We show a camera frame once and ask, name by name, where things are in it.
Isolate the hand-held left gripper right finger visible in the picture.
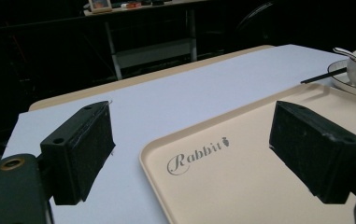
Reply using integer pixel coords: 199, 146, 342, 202
268, 100, 356, 205

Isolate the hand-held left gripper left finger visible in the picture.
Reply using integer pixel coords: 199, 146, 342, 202
39, 100, 117, 206

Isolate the beige plastic tray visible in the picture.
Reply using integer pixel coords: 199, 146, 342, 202
138, 82, 356, 224

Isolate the black chopstick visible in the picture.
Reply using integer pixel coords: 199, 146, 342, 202
300, 66, 349, 85

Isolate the white plate with dark rim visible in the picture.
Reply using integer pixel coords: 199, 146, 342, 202
327, 59, 356, 103

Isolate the white spoon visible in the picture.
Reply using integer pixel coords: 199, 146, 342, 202
333, 47, 356, 67

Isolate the metal-legged background table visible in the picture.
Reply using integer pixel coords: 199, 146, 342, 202
83, 0, 211, 81

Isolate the framed picture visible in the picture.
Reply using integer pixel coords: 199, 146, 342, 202
88, 0, 113, 14

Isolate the red and white small object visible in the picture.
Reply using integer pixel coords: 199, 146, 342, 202
120, 1, 143, 9

